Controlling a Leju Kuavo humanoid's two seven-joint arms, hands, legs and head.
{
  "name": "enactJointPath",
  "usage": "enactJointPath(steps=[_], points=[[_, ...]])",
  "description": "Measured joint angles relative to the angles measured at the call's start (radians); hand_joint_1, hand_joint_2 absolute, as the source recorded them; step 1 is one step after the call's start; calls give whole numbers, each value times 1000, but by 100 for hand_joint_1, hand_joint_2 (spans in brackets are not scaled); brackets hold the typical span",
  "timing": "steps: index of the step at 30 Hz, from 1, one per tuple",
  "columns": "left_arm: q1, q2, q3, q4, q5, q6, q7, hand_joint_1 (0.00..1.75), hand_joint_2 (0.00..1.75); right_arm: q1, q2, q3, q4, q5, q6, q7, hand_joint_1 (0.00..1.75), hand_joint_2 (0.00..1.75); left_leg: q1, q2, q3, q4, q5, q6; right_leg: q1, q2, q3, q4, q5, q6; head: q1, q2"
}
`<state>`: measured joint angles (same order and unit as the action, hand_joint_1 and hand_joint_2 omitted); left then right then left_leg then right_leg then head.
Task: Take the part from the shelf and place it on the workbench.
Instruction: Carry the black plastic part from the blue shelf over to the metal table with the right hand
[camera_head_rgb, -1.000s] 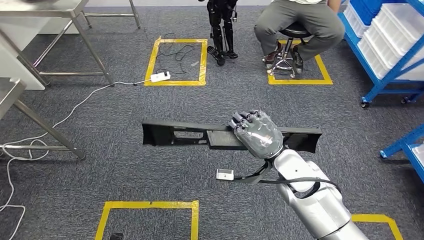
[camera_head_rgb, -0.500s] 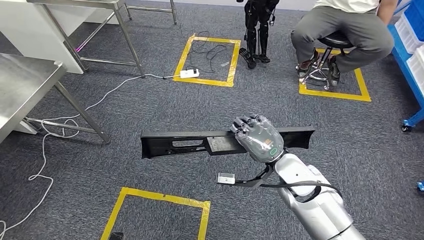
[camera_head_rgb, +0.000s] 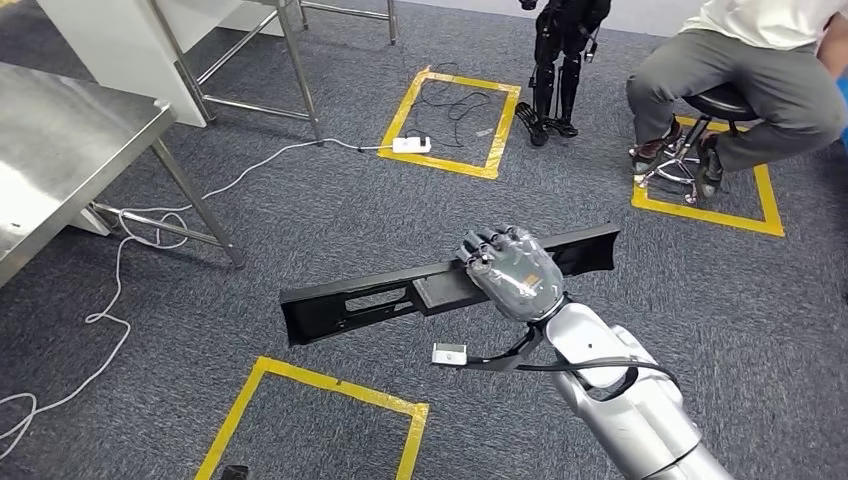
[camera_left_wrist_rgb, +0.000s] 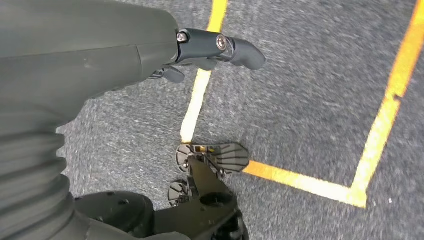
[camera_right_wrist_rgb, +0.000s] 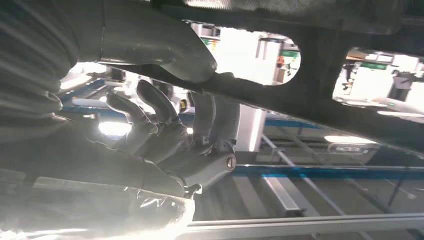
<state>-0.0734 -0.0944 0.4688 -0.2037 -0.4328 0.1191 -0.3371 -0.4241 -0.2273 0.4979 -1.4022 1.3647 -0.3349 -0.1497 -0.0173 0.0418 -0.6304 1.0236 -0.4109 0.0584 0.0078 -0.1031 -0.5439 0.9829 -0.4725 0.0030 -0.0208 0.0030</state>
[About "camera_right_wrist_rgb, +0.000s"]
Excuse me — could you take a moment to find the white pillar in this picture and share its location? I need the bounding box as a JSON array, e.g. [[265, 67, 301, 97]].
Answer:
[[235, 105, 267, 153]]

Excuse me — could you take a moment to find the long ceiling light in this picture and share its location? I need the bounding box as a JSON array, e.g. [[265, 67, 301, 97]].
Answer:
[[376, 110, 424, 118], [323, 135, 379, 145]]

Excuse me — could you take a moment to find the blue steel beam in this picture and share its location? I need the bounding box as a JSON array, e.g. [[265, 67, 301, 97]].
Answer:
[[231, 164, 424, 181]]

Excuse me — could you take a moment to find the aluminium rail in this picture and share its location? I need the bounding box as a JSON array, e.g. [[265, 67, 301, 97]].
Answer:
[[260, 174, 307, 218], [178, 212, 424, 240]]

